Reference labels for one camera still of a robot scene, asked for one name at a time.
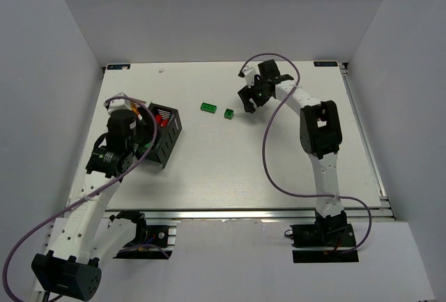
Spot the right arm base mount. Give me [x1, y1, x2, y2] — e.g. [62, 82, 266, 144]
[284, 211, 359, 264]

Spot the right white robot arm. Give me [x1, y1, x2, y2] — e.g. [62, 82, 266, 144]
[238, 59, 344, 218]

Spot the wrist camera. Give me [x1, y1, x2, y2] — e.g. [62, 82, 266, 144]
[238, 66, 257, 87]
[103, 93, 132, 116]

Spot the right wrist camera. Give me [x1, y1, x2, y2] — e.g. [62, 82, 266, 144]
[238, 66, 257, 87]

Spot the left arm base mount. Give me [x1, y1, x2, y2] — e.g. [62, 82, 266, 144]
[108, 210, 173, 260]

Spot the dark green lego brick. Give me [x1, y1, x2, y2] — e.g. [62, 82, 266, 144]
[224, 109, 234, 119]

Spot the corner label sticker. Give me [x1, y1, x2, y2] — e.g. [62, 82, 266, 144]
[107, 63, 131, 70]
[313, 61, 339, 67]

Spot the left corner label sticker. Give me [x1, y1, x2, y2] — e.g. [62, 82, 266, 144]
[107, 63, 131, 70]

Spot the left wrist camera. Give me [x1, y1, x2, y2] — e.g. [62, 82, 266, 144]
[103, 93, 132, 116]

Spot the right corner label sticker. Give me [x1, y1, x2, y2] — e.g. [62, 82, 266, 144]
[313, 61, 339, 67]

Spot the white slotted container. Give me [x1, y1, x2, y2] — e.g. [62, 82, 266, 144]
[129, 99, 148, 119]

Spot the green long lego brick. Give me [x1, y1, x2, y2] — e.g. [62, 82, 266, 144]
[200, 103, 217, 114]

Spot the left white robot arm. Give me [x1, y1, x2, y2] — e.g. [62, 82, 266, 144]
[31, 107, 157, 301]

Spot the black slotted container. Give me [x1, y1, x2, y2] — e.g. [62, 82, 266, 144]
[136, 103, 182, 168]

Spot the red arched lego brick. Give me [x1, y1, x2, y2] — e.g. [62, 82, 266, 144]
[155, 114, 163, 124]

